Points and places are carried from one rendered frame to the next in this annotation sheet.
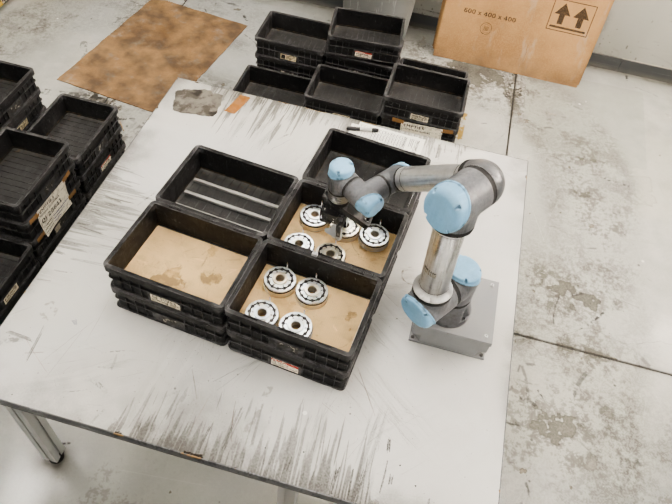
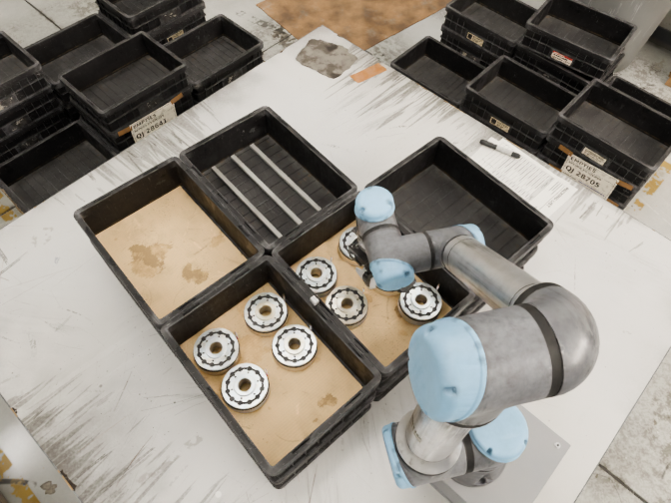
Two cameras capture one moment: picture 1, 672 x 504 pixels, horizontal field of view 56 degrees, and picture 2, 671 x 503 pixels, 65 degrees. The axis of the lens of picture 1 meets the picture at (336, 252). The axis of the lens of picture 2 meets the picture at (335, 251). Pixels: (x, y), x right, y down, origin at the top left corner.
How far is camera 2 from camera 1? 96 cm
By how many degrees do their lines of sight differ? 20
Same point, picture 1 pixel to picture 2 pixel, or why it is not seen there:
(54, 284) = (65, 210)
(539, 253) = not seen: outside the picture
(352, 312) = (333, 396)
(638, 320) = not seen: outside the picture
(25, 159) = (150, 69)
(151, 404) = (66, 393)
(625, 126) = not seen: outside the picture
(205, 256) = (206, 244)
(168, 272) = (155, 247)
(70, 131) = (215, 55)
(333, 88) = (509, 88)
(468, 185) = (496, 353)
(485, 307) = (528, 475)
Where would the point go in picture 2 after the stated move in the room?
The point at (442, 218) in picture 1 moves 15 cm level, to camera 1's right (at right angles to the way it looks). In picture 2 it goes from (425, 386) to (541, 464)
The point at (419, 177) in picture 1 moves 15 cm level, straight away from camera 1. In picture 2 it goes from (469, 268) to (520, 216)
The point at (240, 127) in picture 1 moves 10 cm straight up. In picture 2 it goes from (355, 101) to (357, 78)
